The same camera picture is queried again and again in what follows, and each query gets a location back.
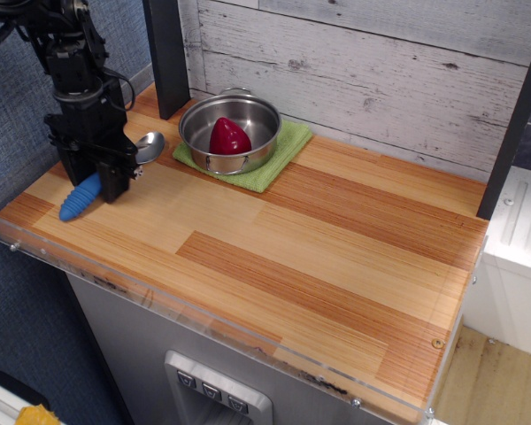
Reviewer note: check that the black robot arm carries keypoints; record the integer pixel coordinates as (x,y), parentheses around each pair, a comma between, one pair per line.
(64,39)

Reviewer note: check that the silver dispenser panel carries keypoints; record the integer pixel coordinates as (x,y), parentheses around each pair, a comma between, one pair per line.
(203,395)

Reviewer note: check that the black right post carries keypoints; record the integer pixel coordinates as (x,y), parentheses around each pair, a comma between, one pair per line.
(507,150)

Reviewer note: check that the white side cabinet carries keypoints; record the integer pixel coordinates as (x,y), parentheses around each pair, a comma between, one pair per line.
(498,301)

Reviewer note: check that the grey toy fridge cabinet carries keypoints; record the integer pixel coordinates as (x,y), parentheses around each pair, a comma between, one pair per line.
(134,340)

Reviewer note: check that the yellow tape object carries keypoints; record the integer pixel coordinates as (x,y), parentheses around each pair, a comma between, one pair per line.
(36,415)

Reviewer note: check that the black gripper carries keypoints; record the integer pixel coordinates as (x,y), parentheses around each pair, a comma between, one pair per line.
(89,136)

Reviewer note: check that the black post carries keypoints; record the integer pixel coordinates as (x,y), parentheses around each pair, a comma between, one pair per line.
(163,24)
(507,150)

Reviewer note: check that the blue handled metal spoon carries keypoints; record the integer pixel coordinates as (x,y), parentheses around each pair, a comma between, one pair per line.
(149,147)

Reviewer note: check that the steel pot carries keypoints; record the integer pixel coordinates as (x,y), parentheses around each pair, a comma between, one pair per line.
(259,119)

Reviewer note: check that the black left post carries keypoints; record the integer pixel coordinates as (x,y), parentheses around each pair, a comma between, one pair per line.
(163,24)

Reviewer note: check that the clear acrylic guard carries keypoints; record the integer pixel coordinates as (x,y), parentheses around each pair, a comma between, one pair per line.
(350,267)

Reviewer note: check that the green cloth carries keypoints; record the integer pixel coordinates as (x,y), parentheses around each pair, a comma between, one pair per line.
(292,138)

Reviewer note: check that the red pepper toy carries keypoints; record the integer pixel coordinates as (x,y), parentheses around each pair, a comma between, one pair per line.
(227,138)

